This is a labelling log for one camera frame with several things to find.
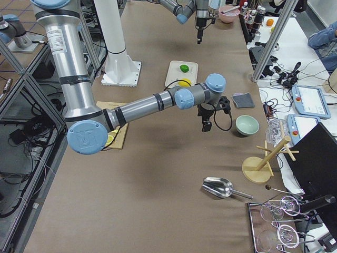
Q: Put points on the pink ribbed bowl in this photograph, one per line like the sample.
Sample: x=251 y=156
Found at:
x=227 y=14

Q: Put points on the black tray with glassware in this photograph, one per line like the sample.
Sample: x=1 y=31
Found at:
x=273 y=222

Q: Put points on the wooden cutting board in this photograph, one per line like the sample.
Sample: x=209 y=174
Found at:
x=116 y=137

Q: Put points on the wooden mug tree stand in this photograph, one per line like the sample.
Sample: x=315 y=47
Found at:
x=258 y=170

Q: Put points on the metal scoop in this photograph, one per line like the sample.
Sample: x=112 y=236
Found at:
x=222 y=187

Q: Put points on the folded grey cloth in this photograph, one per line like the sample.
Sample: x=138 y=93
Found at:
x=243 y=100

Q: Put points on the pale green bowl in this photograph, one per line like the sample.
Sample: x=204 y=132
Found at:
x=247 y=125

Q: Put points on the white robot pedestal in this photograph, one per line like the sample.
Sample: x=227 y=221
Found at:
x=110 y=22

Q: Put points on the white rabbit tray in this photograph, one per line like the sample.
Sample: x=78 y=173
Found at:
x=175 y=73

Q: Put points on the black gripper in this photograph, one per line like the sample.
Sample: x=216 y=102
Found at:
x=205 y=112
x=200 y=23

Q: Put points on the green lime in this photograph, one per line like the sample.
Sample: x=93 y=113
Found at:
x=184 y=68

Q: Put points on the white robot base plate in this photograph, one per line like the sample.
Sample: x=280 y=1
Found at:
x=121 y=70

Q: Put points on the teach pendant tablet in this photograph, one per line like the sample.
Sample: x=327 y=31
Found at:
x=310 y=100

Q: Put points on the black monitor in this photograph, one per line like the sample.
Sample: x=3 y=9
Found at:
x=315 y=166

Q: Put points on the yellow lemon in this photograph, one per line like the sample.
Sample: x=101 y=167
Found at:
x=184 y=82

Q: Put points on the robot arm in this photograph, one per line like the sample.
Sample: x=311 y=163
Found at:
x=95 y=108
x=204 y=16

